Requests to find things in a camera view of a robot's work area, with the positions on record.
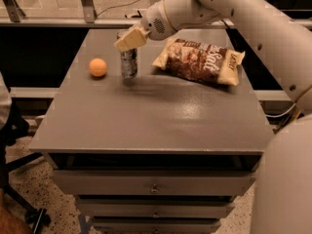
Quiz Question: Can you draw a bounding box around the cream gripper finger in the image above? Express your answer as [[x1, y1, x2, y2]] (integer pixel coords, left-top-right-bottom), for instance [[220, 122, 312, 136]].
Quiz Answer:
[[114, 26, 149, 53]]

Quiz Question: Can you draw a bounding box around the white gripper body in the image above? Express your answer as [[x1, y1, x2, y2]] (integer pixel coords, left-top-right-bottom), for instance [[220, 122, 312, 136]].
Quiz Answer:
[[140, 1, 176, 40]]

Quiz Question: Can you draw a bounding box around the silver blue redbull can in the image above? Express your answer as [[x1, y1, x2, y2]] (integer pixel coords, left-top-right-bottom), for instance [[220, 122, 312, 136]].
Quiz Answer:
[[116, 29, 137, 79]]

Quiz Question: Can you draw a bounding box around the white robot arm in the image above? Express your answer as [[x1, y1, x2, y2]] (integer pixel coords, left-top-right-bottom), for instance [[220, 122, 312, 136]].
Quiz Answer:
[[115, 0, 312, 234]]

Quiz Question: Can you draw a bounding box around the orange fruit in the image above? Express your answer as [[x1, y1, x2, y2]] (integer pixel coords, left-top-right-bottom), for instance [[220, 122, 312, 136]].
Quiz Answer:
[[89, 58, 107, 77]]

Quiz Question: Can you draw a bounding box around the brown white chip bag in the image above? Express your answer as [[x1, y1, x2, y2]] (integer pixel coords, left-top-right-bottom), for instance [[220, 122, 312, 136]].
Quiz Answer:
[[152, 38, 245, 86]]

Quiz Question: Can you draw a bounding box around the black office chair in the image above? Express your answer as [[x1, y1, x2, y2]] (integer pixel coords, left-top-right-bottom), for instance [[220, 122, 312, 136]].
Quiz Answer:
[[0, 104, 51, 234]]

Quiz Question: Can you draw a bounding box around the top grey drawer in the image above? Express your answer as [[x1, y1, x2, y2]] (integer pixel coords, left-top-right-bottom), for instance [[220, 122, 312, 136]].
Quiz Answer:
[[53, 171, 255, 196]]

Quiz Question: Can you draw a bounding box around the grey drawer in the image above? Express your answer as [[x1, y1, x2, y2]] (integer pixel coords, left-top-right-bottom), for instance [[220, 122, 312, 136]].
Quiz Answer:
[[93, 218, 220, 234], [53, 171, 255, 196], [77, 199, 235, 218]]

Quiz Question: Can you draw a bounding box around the middle grey drawer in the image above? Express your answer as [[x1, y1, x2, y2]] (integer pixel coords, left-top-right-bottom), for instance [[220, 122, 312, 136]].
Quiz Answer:
[[77, 199, 235, 218]]

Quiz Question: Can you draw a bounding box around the bottom grey drawer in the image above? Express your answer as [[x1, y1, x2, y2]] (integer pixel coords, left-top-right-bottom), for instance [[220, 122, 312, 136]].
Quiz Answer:
[[93, 218, 220, 234]]

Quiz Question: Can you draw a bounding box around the metal railing frame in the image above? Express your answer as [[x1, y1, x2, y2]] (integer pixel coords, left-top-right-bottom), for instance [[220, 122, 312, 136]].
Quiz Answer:
[[0, 0, 311, 25]]

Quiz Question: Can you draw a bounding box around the floor cable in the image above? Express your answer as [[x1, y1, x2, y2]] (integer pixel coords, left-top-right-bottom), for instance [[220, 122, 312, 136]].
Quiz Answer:
[[96, 0, 176, 19]]

